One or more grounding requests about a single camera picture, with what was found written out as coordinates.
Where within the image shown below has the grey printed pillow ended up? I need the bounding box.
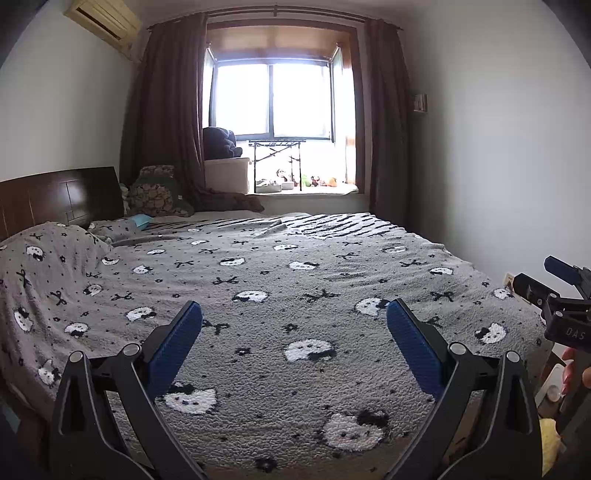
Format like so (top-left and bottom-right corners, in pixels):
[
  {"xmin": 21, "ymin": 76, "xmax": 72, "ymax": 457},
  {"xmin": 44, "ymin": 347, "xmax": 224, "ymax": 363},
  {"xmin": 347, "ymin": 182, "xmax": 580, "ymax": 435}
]
[{"xmin": 88, "ymin": 219, "xmax": 139, "ymax": 241}]

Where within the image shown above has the beige wall air conditioner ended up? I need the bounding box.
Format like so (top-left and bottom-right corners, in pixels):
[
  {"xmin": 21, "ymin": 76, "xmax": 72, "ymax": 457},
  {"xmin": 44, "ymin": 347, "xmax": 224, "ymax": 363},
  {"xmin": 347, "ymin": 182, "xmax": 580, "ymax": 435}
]
[{"xmin": 64, "ymin": 0, "xmax": 143, "ymax": 61}]

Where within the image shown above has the dark blue bundled cloth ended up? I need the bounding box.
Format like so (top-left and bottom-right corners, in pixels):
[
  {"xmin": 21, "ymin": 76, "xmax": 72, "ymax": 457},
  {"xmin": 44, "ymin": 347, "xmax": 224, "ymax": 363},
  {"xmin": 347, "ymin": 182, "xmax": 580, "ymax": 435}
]
[{"xmin": 202, "ymin": 126, "xmax": 243, "ymax": 160}]

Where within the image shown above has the window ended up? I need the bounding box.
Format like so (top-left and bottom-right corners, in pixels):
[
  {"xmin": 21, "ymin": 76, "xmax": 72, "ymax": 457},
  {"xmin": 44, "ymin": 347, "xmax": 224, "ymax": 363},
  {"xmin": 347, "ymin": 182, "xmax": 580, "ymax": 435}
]
[{"xmin": 203, "ymin": 23, "xmax": 365, "ymax": 144}]

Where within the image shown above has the curtain rod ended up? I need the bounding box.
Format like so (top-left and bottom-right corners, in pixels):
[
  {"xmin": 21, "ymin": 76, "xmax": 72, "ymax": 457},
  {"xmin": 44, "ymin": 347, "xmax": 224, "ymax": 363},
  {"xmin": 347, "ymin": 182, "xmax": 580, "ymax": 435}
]
[{"xmin": 148, "ymin": 6, "xmax": 404, "ymax": 33}]

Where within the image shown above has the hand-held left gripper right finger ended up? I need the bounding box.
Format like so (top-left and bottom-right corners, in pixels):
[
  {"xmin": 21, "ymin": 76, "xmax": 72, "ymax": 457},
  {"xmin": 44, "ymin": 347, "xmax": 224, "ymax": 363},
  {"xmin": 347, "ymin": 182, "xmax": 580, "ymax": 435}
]
[{"xmin": 385, "ymin": 298, "xmax": 543, "ymax": 480}]

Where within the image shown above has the dark patterned pillow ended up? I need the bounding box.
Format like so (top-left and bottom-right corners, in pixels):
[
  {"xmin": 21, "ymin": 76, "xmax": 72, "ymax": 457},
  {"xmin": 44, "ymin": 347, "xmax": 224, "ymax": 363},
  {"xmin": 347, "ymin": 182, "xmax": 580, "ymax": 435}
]
[{"xmin": 124, "ymin": 165, "xmax": 195, "ymax": 217}]

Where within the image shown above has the yellow fluffy cloth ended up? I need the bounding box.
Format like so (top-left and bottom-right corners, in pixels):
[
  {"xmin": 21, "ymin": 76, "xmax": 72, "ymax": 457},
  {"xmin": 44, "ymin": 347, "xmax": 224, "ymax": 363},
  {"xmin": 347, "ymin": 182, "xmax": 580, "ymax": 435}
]
[{"xmin": 538, "ymin": 418, "xmax": 561, "ymax": 476}]

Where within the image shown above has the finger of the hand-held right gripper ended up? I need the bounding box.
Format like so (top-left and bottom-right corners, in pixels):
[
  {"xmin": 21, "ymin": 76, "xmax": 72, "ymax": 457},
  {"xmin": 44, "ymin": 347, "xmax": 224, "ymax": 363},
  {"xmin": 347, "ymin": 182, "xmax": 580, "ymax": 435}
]
[
  {"xmin": 544, "ymin": 255, "xmax": 591, "ymax": 298},
  {"xmin": 513, "ymin": 272, "xmax": 559, "ymax": 315}
]

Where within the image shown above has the grey cat-print fleece blanket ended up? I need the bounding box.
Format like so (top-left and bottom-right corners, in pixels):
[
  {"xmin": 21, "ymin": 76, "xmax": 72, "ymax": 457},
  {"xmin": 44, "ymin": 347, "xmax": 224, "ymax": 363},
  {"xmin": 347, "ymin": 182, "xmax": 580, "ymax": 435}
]
[{"xmin": 0, "ymin": 212, "xmax": 548, "ymax": 480}]

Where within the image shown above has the dark wooden headboard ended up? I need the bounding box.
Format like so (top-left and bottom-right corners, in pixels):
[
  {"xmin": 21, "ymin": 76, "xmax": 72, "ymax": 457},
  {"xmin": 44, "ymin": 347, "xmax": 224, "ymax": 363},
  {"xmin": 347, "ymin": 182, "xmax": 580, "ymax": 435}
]
[{"xmin": 0, "ymin": 166, "xmax": 126, "ymax": 241}]

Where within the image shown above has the black folding rack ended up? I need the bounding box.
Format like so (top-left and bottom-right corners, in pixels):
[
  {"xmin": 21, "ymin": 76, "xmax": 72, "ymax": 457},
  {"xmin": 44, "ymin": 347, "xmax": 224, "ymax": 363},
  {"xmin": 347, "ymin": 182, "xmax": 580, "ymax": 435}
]
[{"xmin": 247, "ymin": 138, "xmax": 308, "ymax": 190}]

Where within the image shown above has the black and white striped sheet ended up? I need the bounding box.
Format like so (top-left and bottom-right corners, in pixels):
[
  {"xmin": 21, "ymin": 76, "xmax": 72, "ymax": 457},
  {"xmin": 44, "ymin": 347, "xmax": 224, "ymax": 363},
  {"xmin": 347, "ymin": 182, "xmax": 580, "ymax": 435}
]
[{"xmin": 152, "ymin": 212, "xmax": 407, "ymax": 241}]

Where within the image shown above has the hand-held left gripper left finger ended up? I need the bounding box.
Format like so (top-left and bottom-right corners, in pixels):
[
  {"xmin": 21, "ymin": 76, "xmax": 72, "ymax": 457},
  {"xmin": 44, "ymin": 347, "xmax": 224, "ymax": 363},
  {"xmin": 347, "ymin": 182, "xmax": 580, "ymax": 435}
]
[{"xmin": 48, "ymin": 300, "xmax": 208, "ymax": 480}]

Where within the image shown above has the person's right hand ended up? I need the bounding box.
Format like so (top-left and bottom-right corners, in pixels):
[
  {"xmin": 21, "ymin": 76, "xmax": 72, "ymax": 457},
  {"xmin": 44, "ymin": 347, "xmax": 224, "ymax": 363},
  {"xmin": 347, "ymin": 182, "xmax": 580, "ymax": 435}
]
[{"xmin": 560, "ymin": 347, "xmax": 579, "ymax": 396}]

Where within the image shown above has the brown curtain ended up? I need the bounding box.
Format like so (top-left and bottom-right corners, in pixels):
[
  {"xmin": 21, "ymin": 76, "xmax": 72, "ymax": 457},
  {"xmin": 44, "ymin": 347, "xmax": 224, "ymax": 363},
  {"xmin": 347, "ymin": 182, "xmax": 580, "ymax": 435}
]
[
  {"xmin": 119, "ymin": 13, "xmax": 208, "ymax": 213},
  {"xmin": 365, "ymin": 18, "xmax": 414, "ymax": 227}
]

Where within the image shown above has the white storage box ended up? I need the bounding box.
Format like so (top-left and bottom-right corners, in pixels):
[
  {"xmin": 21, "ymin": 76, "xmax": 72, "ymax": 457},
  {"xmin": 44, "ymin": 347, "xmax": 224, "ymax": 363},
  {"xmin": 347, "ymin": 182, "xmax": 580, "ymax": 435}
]
[{"xmin": 204, "ymin": 157, "xmax": 251, "ymax": 195}]

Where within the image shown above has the dark brown cloth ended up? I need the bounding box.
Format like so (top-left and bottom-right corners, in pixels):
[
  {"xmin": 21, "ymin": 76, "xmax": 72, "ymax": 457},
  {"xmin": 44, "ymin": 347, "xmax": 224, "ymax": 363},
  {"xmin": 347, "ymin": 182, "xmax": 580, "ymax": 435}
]
[{"xmin": 194, "ymin": 185, "xmax": 265, "ymax": 214}]

